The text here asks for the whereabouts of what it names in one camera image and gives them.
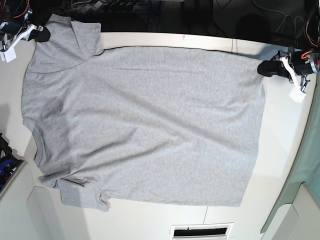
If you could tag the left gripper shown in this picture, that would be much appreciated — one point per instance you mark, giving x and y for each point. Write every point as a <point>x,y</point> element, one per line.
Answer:
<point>304,63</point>

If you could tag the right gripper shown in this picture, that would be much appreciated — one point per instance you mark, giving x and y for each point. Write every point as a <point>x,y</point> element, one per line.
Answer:
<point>10,29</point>

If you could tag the grey t-shirt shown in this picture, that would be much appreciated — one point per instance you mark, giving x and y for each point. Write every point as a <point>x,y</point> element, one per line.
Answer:
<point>153,124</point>

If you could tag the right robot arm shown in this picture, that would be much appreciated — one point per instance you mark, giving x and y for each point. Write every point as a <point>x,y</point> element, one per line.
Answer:
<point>17,10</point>

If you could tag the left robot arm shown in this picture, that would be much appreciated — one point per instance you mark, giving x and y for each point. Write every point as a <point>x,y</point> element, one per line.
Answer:
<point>294,24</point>

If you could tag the white slotted vent panel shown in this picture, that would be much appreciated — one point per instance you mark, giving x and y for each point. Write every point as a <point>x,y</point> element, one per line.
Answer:
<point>217,231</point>

